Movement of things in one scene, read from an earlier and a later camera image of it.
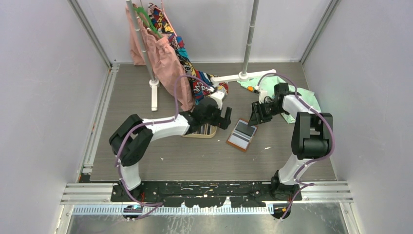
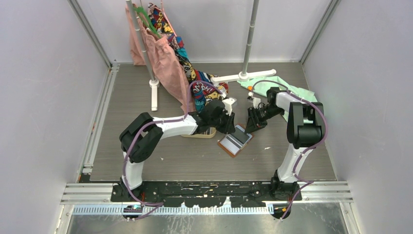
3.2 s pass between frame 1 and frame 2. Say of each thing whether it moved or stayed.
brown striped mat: moved
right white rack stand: stayed
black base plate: stayed
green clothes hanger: stayed
